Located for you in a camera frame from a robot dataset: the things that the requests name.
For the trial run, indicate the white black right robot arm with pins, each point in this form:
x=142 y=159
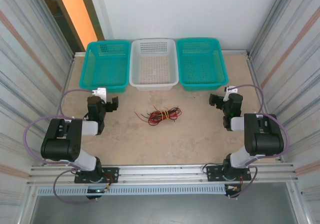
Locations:
x=265 y=139

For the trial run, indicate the teal plastic basket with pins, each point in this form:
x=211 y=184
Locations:
x=202 y=85
x=105 y=85

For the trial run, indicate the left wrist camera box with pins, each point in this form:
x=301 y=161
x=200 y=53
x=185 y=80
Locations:
x=100 y=93

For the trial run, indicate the arm base wiring connector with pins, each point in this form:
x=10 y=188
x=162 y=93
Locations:
x=230 y=187
x=93 y=191

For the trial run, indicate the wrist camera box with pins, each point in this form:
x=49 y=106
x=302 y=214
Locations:
x=229 y=90
x=100 y=93

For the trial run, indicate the white plastic basket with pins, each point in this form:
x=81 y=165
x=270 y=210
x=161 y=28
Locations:
x=153 y=85

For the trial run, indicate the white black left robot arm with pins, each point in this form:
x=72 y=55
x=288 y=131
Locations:
x=60 y=144

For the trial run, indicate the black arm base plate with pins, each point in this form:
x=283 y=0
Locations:
x=112 y=174
x=212 y=172

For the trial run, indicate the orange door panel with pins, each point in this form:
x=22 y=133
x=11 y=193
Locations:
x=75 y=9

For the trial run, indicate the thin aluminium frame bar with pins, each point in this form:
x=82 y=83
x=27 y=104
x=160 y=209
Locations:
x=235 y=52

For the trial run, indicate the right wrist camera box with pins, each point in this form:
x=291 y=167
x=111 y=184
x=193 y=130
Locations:
x=229 y=90

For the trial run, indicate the wide aluminium mounting rail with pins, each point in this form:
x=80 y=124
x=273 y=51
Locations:
x=162 y=171

